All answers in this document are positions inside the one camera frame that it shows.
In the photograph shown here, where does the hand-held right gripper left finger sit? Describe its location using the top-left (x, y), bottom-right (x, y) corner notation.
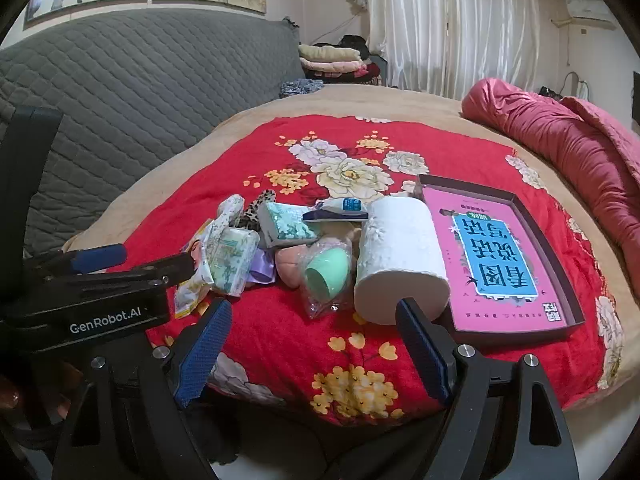
top-left (52, 298), bottom-right (235, 480)

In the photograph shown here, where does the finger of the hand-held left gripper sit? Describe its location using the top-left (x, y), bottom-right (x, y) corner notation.
top-left (45, 251), bottom-right (197, 292)
top-left (22, 243), bottom-right (128, 279)

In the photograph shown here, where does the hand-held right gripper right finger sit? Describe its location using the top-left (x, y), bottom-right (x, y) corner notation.
top-left (380, 297), bottom-right (581, 480)

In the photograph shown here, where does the yellow snack packet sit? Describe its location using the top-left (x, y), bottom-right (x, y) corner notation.
top-left (174, 220), bottom-right (221, 318)

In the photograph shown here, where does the dark cardboard box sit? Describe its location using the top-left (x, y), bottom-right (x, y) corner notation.
top-left (412, 174), bottom-right (586, 347)

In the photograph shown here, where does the white toilet paper roll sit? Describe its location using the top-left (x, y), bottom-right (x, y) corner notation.
top-left (354, 195), bottom-right (449, 326)

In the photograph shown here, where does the leopard print cloth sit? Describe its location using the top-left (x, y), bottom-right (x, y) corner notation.
top-left (235, 189), bottom-right (278, 233)

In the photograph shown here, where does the green white tissue packet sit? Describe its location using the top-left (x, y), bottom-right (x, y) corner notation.
top-left (261, 201), bottom-right (323, 250)

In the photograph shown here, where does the green sponge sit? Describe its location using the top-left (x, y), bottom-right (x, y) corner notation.
top-left (295, 240), bottom-right (357, 320)

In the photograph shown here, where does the white blue cream tube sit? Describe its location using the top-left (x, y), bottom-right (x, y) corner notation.
top-left (302, 197), bottom-right (371, 223)

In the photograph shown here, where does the person's left hand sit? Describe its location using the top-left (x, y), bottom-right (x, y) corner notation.
top-left (0, 376), bottom-right (23, 413)

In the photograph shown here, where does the wet wipe packet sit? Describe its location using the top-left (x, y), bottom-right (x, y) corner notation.
top-left (207, 226), bottom-right (261, 295)

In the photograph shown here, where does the red floral blanket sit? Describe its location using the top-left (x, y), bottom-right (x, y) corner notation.
top-left (82, 114), bottom-right (626, 428)

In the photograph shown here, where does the white floral cloth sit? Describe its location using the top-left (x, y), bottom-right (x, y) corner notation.
top-left (200, 195), bottom-right (246, 248)

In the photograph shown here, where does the pink book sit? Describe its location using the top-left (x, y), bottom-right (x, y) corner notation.
top-left (422, 186), bottom-right (568, 333)

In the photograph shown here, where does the small bear with pink dress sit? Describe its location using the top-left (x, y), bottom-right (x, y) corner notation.
top-left (275, 244), bottom-right (315, 288)

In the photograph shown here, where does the grey quilted headboard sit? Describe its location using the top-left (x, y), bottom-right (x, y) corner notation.
top-left (0, 7), bottom-right (303, 261)

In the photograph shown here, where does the blue patterned cloth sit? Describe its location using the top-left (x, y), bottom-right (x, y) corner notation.
top-left (279, 77), bottom-right (321, 100)

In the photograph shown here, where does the beige bed blanket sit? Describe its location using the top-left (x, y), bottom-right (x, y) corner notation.
top-left (60, 82), bottom-right (640, 411)

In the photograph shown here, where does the red quilt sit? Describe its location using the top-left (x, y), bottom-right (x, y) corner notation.
top-left (460, 77), bottom-right (640, 291)

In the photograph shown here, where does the stack of folded clothes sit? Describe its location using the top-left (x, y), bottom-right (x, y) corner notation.
top-left (297, 42), bottom-right (388, 88)

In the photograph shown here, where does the white curtain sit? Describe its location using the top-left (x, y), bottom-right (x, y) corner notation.
top-left (365, 0), bottom-right (541, 98)

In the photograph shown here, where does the white air conditioner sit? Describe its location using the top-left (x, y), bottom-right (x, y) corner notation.
top-left (567, 0), bottom-right (616, 23)

